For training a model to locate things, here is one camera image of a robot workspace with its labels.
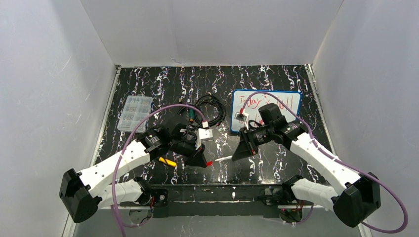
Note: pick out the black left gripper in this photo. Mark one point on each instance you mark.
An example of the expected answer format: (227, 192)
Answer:
(197, 152)

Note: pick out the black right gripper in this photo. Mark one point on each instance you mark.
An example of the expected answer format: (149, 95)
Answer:
(248, 142)

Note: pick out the white red whiteboard marker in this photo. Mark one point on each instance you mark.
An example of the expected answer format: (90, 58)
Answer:
(223, 159)

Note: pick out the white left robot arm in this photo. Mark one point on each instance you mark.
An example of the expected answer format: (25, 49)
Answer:
(86, 191)

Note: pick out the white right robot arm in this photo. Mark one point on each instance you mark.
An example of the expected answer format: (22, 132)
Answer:
(294, 137)

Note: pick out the blue framed whiteboard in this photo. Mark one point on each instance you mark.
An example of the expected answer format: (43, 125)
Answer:
(254, 99)

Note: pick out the clear plastic screw box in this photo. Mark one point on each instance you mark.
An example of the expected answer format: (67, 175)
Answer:
(135, 109)

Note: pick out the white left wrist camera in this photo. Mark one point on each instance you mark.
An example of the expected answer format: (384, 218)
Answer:
(205, 135)

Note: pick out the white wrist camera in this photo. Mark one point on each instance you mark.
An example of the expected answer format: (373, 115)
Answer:
(205, 135)
(241, 116)

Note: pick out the yellow handled screwdriver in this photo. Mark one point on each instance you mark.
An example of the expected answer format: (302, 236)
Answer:
(168, 162)

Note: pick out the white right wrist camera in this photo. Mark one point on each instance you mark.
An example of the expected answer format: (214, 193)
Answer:
(241, 116)

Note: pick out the aluminium front rail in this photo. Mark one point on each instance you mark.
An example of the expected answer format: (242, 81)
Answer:
(209, 199)

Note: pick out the green handled screwdriver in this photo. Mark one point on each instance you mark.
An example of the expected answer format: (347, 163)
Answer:
(191, 115)

